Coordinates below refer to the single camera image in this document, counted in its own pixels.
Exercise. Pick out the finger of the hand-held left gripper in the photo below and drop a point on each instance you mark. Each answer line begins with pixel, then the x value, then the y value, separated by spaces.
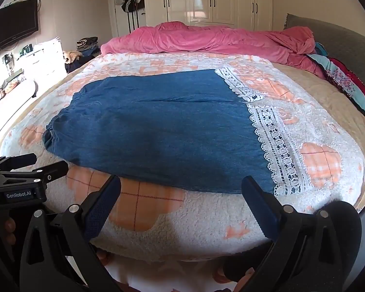
pixel 18 159
pixel 53 170

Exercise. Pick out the blue pants with lace trim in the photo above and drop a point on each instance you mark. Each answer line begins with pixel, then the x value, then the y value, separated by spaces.
pixel 158 127

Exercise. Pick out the black television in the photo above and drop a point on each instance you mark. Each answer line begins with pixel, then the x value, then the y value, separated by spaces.
pixel 13 26

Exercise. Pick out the cream wardrobe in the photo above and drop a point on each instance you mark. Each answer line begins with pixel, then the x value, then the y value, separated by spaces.
pixel 206 0

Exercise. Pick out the white door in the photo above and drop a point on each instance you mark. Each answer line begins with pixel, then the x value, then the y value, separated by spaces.
pixel 124 21

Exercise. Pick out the beige bed sheet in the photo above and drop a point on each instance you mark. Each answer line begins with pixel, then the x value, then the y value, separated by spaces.
pixel 337 106

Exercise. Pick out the person's left hand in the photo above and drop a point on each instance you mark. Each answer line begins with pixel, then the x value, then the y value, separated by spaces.
pixel 10 229

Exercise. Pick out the white and orange printed blanket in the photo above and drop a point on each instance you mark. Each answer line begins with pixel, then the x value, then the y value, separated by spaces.
pixel 200 219

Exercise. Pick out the colourful floral pillow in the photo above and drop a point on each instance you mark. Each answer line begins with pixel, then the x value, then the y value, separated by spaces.
pixel 346 79

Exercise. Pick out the pile of dark clothes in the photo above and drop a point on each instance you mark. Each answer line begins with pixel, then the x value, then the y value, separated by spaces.
pixel 83 50

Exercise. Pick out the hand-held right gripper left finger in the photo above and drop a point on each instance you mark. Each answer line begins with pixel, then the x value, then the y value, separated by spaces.
pixel 102 210

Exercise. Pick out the pink duvet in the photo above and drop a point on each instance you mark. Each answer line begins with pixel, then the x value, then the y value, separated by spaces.
pixel 206 41

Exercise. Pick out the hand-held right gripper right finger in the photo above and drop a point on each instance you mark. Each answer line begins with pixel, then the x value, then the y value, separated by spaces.
pixel 258 210

